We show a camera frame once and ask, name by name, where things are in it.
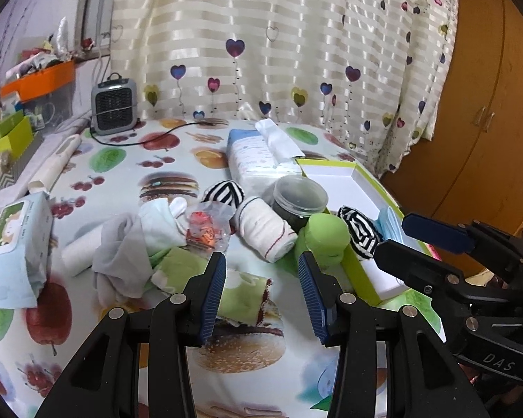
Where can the wet wipes pack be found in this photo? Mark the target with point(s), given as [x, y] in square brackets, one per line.
[17, 244]

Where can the heart printed striped curtain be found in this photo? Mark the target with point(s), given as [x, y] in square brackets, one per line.
[287, 30]

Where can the pile of small packets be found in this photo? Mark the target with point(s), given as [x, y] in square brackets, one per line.
[48, 54]

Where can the green rimmed white box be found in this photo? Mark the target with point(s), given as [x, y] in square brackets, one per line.
[357, 183]

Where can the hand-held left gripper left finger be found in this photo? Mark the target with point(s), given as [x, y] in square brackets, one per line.
[211, 296]

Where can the white rolled cloth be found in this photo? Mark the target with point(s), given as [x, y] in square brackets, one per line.
[83, 254]

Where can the white paper roll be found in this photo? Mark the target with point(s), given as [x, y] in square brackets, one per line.
[56, 161]

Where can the black white striped sock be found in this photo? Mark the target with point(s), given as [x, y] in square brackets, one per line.
[224, 193]
[359, 233]

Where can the grey sock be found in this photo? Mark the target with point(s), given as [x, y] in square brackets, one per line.
[120, 261]

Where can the light green sock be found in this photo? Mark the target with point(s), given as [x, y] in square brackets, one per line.
[178, 270]
[244, 298]

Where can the window frame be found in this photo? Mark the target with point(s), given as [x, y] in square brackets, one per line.
[93, 8]

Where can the orange plastic tray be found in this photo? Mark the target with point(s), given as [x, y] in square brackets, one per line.
[39, 80]

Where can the wooden wardrobe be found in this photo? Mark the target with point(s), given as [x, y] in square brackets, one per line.
[483, 61]

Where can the light blue sock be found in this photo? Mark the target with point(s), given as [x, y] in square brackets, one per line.
[392, 224]

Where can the grey electric heater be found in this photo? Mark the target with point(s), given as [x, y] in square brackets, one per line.
[113, 104]

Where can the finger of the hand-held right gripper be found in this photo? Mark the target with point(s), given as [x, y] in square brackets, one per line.
[436, 233]
[412, 265]

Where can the lime green box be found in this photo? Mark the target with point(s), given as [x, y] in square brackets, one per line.
[11, 137]

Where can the grey chevron box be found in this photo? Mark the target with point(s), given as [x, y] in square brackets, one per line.
[19, 167]

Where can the white sock red stitching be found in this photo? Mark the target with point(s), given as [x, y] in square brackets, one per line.
[261, 228]

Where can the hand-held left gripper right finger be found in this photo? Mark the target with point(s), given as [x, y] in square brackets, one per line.
[314, 300]

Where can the clear plastic container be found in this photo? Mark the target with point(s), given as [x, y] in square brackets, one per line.
[298, 200]

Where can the green round lid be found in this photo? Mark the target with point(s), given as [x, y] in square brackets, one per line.
[327, 233]

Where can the clear candy bag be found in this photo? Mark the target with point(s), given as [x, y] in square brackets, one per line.
[207, 228]

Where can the clear storage box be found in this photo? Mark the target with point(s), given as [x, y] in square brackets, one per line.
[52, 102]

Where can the blue white tissue pack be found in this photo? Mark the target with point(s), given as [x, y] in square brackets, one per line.
[248, 156]

